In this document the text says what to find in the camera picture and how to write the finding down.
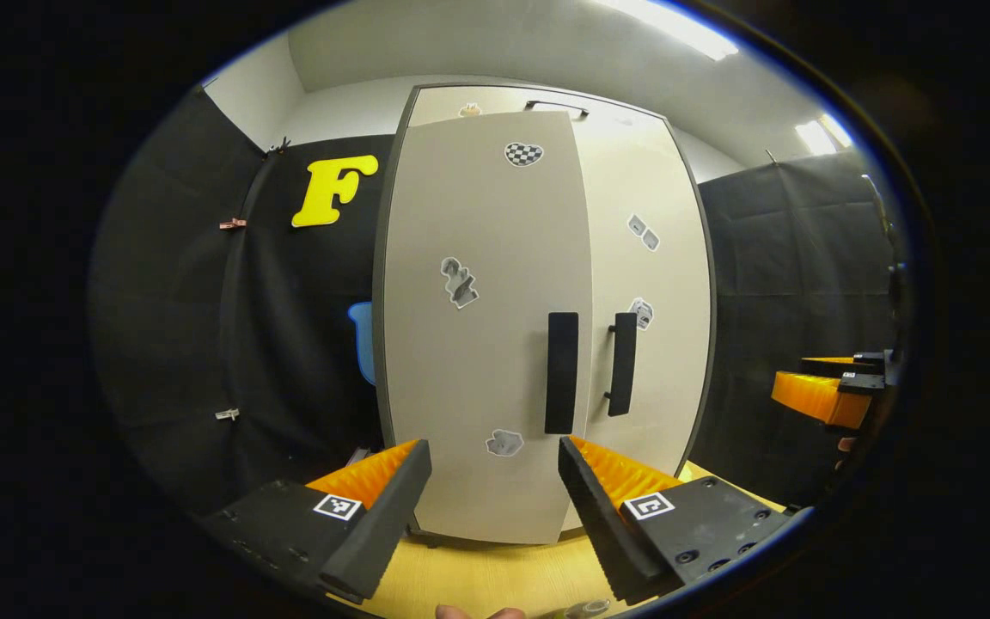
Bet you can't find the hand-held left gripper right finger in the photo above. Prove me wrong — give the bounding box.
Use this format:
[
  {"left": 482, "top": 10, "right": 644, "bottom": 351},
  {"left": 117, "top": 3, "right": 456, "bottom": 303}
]
[{"left": 557, "top": 434, "right": 793, "bottom": 606}]

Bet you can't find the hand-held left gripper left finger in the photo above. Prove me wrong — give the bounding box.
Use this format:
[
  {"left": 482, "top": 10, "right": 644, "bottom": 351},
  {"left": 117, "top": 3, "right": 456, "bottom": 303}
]
[{"left": 200, "top": 439, "right": 433, "bottom": 603}]

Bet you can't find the white cabinet door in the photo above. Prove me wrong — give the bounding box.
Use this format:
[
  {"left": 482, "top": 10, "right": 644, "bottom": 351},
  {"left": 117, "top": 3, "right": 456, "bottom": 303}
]
[
  {"left": 559, "top": 112, "right": 718, "bottom": 534},
  {"left": 373, "top": 110, "right": 596, "bottom": 546}
]

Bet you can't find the ceiling light panel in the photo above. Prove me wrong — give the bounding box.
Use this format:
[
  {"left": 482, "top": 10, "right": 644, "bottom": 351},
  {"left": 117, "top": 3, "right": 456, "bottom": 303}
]
[
  {"left": 794, "top": 119, "right": 835, "bottom": 156},
  {"left": 820, "top": 112, "right": 855, "bottom": 149}
]

